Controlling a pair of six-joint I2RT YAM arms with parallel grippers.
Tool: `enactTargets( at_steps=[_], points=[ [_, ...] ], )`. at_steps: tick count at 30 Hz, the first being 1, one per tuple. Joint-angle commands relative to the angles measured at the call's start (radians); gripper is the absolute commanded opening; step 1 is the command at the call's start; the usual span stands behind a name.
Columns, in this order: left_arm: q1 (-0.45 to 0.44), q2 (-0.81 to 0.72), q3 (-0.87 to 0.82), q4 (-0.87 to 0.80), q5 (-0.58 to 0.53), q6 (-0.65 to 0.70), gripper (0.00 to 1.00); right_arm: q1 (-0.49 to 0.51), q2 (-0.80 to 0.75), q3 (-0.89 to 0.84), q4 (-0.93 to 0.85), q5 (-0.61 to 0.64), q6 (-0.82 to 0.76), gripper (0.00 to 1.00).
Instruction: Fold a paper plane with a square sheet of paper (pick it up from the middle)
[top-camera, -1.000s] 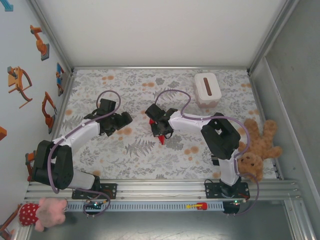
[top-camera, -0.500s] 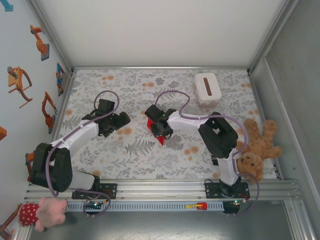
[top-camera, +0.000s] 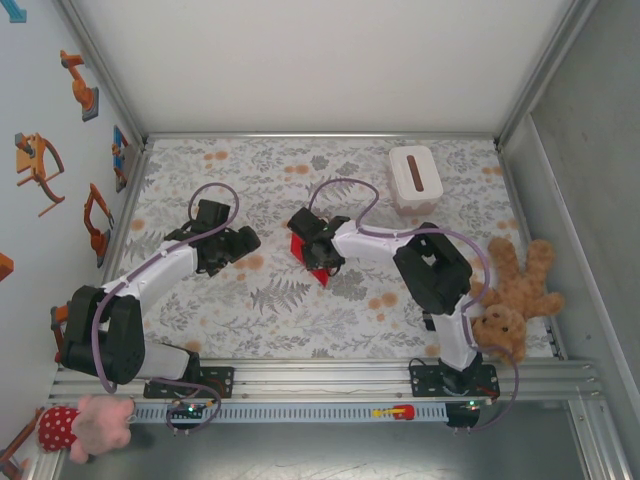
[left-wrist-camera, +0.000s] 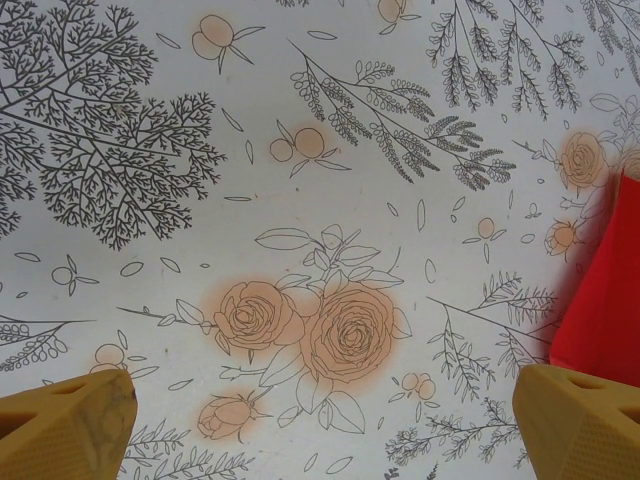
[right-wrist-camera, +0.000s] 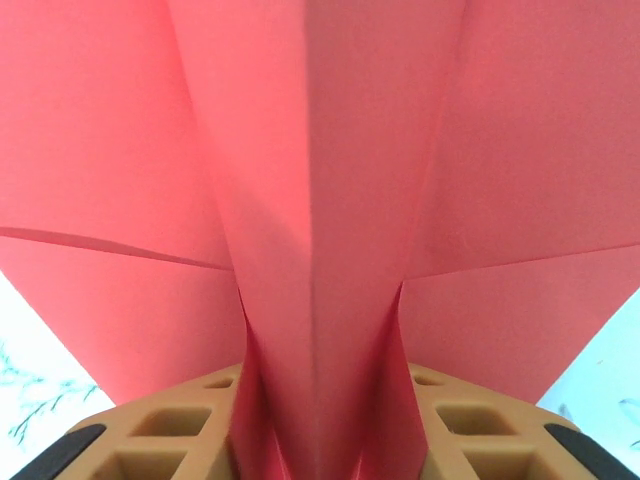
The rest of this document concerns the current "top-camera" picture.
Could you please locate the pink plush pig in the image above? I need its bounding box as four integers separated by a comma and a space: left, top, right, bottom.
37, 393, 137, 464

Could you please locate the wide aluminium mounting rail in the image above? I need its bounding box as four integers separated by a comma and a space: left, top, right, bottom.
47, 357, 607, 404

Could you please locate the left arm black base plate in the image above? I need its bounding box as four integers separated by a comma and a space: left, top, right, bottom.
143, 366, 236, 400

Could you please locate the thin aluminium cross bar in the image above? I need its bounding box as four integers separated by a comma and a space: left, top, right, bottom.
143, 131, 500, 142

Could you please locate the aluminium side rail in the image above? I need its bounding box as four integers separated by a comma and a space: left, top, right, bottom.
79, 144, 151, 362
494, 142, 569, 362

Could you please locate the orange grey wall sticker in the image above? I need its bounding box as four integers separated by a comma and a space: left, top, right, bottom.
0, 407, 45, 480

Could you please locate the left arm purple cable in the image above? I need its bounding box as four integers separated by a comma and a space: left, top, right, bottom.
93, 181, 240, 436

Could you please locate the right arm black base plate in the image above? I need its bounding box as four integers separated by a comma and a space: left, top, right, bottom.
409, 364, 500, 400

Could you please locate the aluminium frame post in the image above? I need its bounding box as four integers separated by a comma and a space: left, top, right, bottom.
53, 0, 149, 149
493, 0, 600, 151

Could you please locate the floral patterned tablecloth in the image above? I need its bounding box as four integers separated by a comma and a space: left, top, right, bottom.
94, 137, 557, 360

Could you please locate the red cloth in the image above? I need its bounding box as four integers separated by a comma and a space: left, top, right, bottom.
290, 232, 334, 289

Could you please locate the blue orange wall sticker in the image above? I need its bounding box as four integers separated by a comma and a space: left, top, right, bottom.
111, 124, 131, 194

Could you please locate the red yellow tool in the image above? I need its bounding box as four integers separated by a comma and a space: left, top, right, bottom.
372, 403, 415, 421

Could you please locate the brown teddy bear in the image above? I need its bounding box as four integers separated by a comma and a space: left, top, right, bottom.
469, 237, 566, 365

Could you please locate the perforated grey cable tray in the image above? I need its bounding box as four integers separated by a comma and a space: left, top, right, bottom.
133, 402, 449, 424

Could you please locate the white tissue box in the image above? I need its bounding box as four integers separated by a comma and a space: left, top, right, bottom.
387, 145, 445, 217

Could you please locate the orange grey gripper sticker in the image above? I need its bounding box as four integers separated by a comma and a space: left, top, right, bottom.
13, 132, 67, 218

